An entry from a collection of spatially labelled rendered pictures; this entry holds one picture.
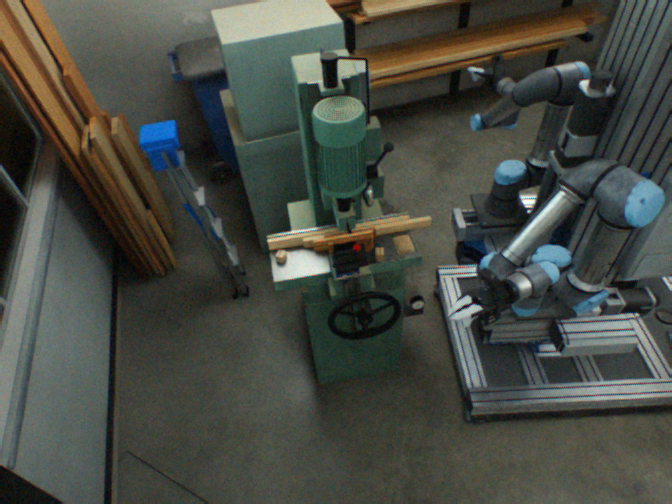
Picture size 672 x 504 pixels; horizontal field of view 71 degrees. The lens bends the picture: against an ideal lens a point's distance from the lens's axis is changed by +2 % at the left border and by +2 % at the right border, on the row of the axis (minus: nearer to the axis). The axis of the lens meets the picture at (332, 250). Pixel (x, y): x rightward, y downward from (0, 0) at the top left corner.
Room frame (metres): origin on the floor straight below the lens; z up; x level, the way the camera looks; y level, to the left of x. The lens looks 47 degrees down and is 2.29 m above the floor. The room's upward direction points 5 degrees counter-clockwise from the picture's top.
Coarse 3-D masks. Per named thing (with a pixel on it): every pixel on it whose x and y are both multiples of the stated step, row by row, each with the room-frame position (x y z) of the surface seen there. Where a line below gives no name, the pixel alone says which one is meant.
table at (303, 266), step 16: (384, 240) 1.34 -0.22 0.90; (272, 256) 1.31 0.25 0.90; (288, 256) 1.30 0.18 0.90; (304, 256) 1.29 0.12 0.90; (320, 256) 1.28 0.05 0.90; (368, 256) 1.26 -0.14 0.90; (384, 256) 1.25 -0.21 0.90; (400, 256) 1.24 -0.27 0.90; (416, 256) 1.23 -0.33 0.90; (272, 272) 1.22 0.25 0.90; (288, 272) 1.21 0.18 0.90; (304, 272) 1.20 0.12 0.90; (320, 272) 1.19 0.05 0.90; (288, 288) 1.17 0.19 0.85
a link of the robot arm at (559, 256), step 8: (544, 248) 1.09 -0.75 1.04; (552, 248) 1.09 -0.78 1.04; (560, 248) 1.08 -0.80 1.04; (536, 256) 1.06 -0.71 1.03; (544, 256) 1.05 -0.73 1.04; (552, 256) 1.05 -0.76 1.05; (560, 256) 1.04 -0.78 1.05; (568, 256) 1.04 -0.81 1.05; (560, 264) 1.00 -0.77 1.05; (568, 264) 1.01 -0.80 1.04; (560, 272) 0.99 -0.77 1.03
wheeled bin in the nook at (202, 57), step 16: (176, 48) 3.36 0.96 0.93; (192, 48) 3.27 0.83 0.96; (208, 48) 3.24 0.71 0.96; (192, 64) 3.03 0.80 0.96; (208, 64) 3.02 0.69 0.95; (176, 80) 2.99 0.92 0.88; (192, 80) 2.94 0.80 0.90; (208, 80) 2.98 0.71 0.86; (224, 80) 3.02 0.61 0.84; (208, 96) 2.99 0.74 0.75; (208, 112) 2.99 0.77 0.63; (224, 128) 3.02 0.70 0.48; (208, 144) 3.36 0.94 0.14; (224, 144) 3.02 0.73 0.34; (224, 160) 3.03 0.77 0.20; (224, 176) 2.98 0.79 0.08
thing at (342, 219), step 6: (336, 204) 1.40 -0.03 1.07; (336, 210) 1.36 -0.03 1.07; (336, 216) 1.34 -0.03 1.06; (342, 216) 1.32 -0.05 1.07; (348, 216) 1.32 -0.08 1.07; (354, 216) 1.32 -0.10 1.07; (336, 222) 1.35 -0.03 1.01; (342, 222) 1.31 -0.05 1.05; (348, 222) 1.32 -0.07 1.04; (354, 222) 1.32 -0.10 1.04; (342, 228) 1.31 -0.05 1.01; (354, 228) 1.32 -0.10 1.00
